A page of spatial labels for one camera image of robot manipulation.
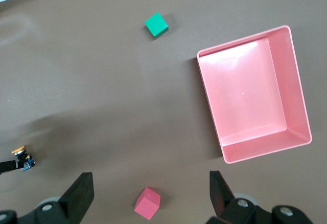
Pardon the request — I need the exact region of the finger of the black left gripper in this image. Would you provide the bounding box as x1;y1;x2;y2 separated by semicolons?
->
0;159;20;175

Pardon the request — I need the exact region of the pink plastic bin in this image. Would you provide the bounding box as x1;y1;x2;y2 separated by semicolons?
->
196;25;313;165

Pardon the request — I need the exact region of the pink foam cube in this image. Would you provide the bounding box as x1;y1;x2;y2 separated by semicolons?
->
134;187;162;220

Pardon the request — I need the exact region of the brown table mat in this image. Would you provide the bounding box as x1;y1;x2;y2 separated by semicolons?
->
0;0;327;224

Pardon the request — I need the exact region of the green foam cube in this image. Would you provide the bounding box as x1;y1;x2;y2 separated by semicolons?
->
144;12;170;40

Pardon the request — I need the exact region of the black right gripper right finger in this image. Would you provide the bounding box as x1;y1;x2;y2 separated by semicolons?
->
205;170;272;224

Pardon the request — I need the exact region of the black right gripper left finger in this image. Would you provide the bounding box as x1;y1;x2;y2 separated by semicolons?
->
18;171;95;224

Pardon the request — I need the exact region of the orange-capped black push button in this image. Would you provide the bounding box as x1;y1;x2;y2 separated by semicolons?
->
11;145;37;172

